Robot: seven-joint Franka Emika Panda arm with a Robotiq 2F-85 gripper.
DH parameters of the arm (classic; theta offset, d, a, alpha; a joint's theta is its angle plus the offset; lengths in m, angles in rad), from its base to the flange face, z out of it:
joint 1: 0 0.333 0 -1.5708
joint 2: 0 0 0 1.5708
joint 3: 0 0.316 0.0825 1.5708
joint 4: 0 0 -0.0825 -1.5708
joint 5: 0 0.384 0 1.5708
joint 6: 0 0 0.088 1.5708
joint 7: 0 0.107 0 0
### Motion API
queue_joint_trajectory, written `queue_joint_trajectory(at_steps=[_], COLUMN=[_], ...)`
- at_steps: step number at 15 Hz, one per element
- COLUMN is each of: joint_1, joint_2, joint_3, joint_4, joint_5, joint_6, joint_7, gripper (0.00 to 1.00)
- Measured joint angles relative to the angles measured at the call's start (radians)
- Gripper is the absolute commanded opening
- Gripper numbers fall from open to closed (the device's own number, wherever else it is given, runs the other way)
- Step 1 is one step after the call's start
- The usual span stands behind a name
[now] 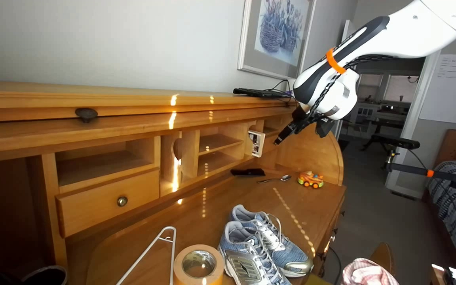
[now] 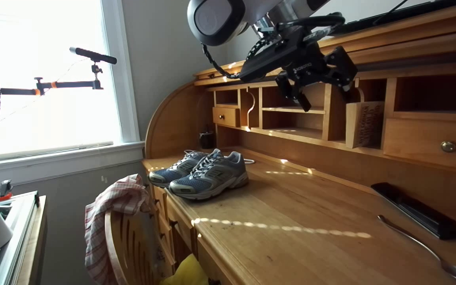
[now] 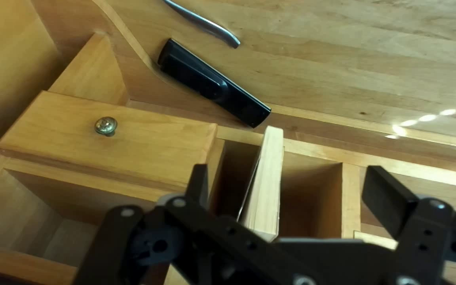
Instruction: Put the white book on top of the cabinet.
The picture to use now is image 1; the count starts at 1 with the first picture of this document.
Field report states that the white side table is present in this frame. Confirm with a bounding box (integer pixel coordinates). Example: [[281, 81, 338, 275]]
[[430, 261, 456, 285]]

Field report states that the cluttered background table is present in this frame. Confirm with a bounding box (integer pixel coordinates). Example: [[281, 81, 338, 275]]
[[357, 100, 414, 130]]

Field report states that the wooden chair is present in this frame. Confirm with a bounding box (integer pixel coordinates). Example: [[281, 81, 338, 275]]
[[368, 241, 398, 274]]

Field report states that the black stereo camera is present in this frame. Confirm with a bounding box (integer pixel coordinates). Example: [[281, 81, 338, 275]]
[[370, 133, 422, 152]]

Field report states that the black computer keyboard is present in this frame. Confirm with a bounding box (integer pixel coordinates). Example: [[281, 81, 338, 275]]
[[230, 85, 295, 101]]

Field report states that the framed blue flower picture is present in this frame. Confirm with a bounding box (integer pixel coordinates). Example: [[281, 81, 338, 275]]
[[235, 0, 317, 81]]

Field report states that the black round container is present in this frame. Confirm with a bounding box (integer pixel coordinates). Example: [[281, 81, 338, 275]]
[[20, 264, 69, 285]]

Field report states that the beige tape roll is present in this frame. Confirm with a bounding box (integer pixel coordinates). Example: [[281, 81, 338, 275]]
[[172, 242, 224, 285]]

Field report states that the metal spoon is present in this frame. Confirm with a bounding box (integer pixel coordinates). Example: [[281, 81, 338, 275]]
[[256, 173, 292, 185]]

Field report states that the white wire hanger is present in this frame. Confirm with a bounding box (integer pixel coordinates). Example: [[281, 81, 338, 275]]
[[115, 225, 178, 285]]

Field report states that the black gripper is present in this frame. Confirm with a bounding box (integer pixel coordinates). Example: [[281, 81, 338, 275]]
[[273, 104, 335, 146]]

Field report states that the dark rolltop handle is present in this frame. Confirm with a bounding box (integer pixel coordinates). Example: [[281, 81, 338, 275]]
[[74, 106, 99, 123]]

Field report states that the wooden desk drawer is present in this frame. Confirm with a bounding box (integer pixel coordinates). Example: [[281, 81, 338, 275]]
[[55, 168, 161, 239]]

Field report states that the orange cable strap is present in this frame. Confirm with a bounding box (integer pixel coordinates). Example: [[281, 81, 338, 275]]
[[324, 47, 346, 76]]

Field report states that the white paper card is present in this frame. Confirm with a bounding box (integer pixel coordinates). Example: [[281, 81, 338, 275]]
[[246, 130, 267, 158]]

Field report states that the blue grey sneaker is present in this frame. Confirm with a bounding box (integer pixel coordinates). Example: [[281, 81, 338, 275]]
[[230, 203, 314, 279], [216, 220, 292, 285]]

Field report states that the whiteboard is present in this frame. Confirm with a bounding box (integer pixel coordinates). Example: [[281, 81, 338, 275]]
[[417, 52, 456, 128]]

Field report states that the wooden roll-top desk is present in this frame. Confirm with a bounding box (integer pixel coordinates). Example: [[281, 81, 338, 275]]
[[0, 79, 346, 285]]

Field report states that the black remote control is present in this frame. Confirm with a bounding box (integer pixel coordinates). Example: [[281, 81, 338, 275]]
[[229, 166, 267, 177]]

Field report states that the pink striped cloth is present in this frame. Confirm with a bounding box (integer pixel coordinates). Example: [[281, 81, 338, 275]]
[[338, 256, 400, 285]]

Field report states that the orange toy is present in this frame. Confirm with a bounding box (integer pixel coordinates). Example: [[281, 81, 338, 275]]
[[295, 169, 325, 190]]

